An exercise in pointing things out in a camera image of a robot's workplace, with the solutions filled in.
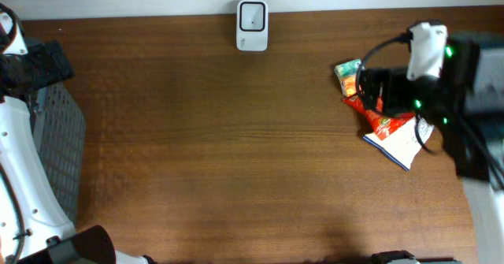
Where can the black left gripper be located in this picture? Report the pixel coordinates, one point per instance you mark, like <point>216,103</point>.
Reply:
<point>43,54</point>

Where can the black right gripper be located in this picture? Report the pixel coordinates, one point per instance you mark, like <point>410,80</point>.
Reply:
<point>385,78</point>

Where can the red snack bag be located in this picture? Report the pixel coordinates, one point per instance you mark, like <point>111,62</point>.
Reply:
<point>382,126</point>

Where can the orange tissue pack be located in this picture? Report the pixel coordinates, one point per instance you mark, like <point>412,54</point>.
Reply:
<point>348,84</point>

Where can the teal tissue pack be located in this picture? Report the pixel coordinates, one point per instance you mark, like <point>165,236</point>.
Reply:
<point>348,68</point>

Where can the cream snack bag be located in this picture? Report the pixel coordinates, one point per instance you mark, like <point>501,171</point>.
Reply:
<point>402,146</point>

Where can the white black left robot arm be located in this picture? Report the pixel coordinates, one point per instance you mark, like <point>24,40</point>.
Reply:
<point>34,227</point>

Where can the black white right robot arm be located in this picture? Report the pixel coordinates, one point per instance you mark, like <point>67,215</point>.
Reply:
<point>455,83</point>

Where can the white black barcode scanner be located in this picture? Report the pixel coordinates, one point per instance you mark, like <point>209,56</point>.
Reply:
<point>252,25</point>

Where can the grey plastic basket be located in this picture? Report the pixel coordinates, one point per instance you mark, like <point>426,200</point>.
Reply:
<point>58,128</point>

